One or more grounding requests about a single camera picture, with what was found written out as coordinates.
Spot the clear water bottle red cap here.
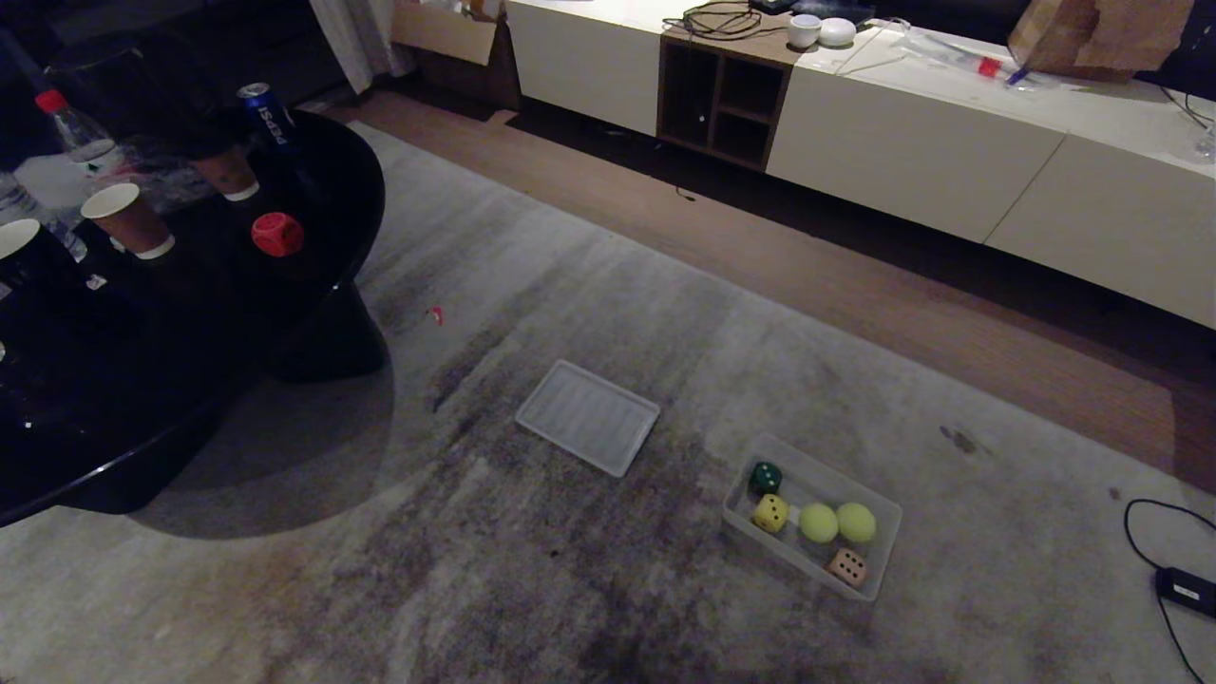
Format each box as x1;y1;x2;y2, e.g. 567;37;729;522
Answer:
34;89;129;181

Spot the wooden open shelf unit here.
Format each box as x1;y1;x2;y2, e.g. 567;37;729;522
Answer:
656;24;801;174

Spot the grey carpet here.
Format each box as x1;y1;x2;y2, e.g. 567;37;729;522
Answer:
0;120;1216;684

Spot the clear plastic bag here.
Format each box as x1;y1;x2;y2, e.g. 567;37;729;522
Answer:
860;17;1065;93

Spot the cardboard box on cabinet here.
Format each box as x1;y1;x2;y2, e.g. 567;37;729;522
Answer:
1007;0;1195;83

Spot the clear plastic lid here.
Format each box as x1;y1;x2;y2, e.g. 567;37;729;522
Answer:
515;359;661;479

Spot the white curtain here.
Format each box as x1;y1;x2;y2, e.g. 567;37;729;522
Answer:
310;0;416;95

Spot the red die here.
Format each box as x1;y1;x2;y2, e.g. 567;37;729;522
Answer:
251;212;306;258

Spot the black round coffee table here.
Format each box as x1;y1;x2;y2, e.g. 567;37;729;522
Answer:
0;38;391;528

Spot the brown paper cup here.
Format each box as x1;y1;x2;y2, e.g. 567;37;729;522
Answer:
193;147;260;203
80;182;177;261

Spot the coiled black cable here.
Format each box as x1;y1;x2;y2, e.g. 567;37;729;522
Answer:
662;1;791;41

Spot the white low sideboard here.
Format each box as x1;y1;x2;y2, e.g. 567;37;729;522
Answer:
503;0;1216;331

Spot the yellow-green tennis ball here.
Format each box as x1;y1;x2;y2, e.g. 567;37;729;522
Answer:
798;503;840;544
836;502;878;544

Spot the orange die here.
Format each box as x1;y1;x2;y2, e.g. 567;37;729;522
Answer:
826;547;868;588

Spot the black paper cup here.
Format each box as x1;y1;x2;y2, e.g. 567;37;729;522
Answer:
0;218;82;305

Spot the clear plastic box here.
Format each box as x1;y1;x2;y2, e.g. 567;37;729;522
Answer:
722;434;903;603

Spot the blue soda can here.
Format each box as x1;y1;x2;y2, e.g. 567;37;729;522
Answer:
237;83;297;153

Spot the black power adapter with cable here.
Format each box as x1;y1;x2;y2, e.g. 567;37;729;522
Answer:
1124;499;1216;684

